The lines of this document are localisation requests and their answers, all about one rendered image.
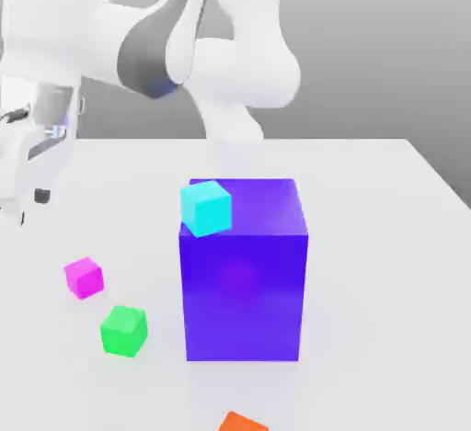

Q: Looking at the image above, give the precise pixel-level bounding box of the small orange cube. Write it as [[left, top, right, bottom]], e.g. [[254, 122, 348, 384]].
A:
[[217, 410, 270, 431]]

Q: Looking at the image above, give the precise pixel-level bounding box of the large purple box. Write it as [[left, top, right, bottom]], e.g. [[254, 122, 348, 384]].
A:
[[178, 177, 310, 363]]

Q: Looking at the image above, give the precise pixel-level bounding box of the small green cube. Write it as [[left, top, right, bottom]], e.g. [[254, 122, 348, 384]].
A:
[[99, 304, 149, 359]]

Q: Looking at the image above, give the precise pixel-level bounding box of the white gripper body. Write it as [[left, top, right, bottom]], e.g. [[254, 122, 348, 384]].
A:
[[0, 121, 77, 199]]

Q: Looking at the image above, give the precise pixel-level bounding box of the small magenta cube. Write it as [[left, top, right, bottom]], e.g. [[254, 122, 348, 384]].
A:
[[63, 255, 106, 301]]

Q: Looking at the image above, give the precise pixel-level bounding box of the small cyan cube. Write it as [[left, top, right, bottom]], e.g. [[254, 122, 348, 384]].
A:
[[179, 179, 233, 239]]

